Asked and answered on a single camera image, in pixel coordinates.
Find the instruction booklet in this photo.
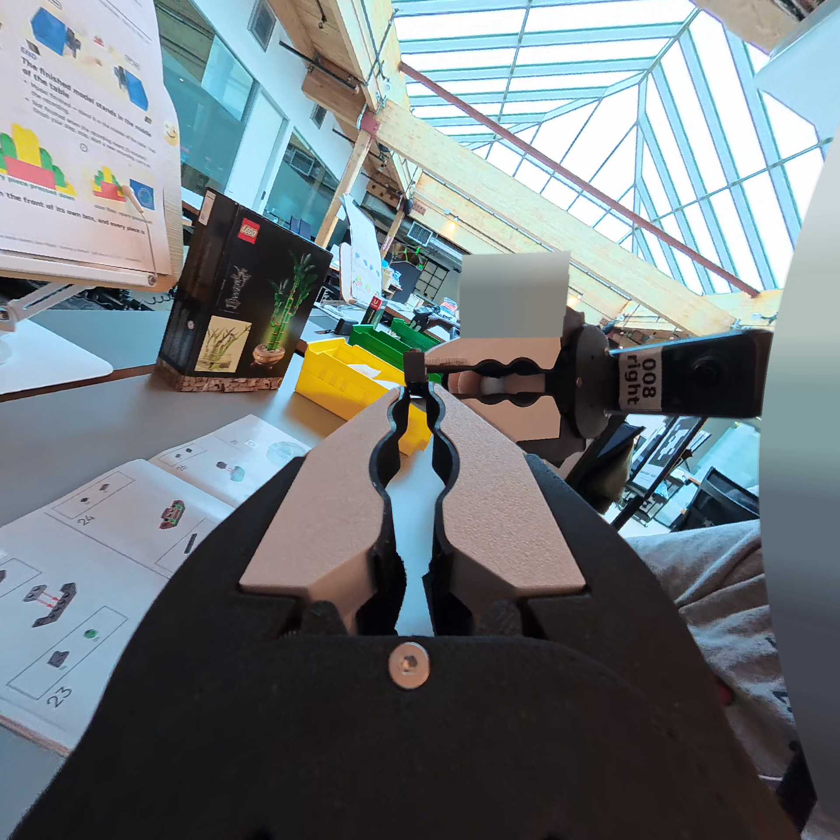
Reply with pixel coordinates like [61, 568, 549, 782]
[0, 413, 312, 752]

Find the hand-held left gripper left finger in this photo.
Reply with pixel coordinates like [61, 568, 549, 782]
[238, 386, 405, 636]

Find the black building set box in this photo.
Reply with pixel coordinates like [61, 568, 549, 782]
[155, 188, 333, 393]

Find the white display stand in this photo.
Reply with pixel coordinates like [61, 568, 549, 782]
[0, 283, 118, 396]

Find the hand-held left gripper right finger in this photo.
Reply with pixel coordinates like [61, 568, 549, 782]
[423, 387, 586, 636]

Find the grey printed shirt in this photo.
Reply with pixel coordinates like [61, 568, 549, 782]
[623, 518, 815, 795]

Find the wooden display board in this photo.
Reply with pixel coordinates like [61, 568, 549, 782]
[0, 85, 186, 290]

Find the white plastic bag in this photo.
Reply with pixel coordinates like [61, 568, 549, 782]
[340, 361, 403, 389]

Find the green plastic bin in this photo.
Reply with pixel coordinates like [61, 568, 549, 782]
[348, 323, 442, 383]
[392, 318, 457, 349]

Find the grey desk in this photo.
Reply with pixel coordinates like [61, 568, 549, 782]
[0, 307, 437, 840]

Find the black-and-white marker sign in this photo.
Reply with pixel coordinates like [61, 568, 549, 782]
[640, 415, 710, 487]

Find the background instruction sheet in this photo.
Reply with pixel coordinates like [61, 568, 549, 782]
[338, 193, 386, 304]

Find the black easel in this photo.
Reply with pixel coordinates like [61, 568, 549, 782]
[610, 415, 713, 531]

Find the small dark brick assembly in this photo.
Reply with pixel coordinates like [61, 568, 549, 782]
[403, 350, 431, 401]

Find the yellow plastic bin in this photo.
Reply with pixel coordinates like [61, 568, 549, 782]
[295, 338, 434, 457]

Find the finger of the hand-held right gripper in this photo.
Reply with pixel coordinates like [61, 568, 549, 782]
[451, 384, 580, 462]
[420, 336, 569, 383]

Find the printed instruction sheet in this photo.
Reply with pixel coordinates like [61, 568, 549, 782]
[0, 0, 179, 283]

